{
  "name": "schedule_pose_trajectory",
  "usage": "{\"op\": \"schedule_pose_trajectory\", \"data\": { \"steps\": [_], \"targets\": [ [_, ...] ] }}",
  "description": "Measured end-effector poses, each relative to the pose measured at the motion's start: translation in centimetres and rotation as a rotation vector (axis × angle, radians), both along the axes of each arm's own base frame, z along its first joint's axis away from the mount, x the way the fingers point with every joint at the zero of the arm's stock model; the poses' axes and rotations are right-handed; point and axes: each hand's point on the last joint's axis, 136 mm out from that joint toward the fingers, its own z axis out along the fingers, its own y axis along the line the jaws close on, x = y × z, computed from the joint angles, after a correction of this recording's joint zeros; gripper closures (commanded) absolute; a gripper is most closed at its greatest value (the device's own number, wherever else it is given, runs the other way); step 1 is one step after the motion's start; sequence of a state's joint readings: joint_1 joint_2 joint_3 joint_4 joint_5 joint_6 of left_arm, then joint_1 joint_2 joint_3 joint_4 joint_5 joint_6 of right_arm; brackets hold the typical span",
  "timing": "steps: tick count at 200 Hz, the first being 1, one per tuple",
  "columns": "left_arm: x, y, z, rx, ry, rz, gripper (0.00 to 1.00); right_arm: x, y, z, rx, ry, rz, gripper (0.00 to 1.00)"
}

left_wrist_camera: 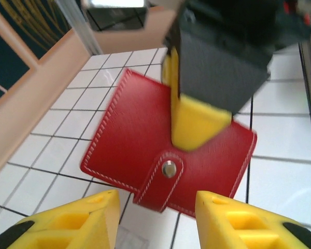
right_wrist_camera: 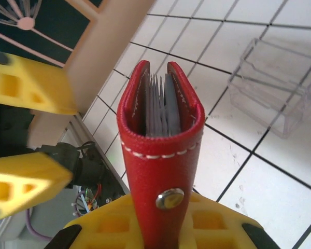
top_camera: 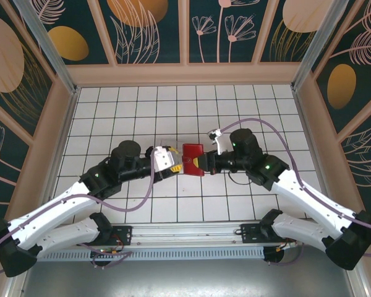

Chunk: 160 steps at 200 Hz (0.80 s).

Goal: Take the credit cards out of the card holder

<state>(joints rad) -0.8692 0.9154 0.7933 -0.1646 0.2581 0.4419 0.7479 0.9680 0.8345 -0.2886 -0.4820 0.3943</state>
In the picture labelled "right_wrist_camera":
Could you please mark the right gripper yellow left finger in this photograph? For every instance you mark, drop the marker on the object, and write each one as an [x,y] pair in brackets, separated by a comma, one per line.
[106,228]

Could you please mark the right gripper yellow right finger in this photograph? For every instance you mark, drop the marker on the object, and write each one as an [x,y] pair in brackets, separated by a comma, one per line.
[212,223]

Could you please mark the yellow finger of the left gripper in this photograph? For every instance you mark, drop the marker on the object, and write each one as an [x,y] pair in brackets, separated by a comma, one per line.
[20,179]
[28,83]

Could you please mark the red leather card holder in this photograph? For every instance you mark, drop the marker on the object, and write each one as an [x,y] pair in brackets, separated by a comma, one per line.
[158,168]

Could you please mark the clear acrylic card stand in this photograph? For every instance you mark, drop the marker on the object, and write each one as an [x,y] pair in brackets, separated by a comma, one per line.
[274,85]

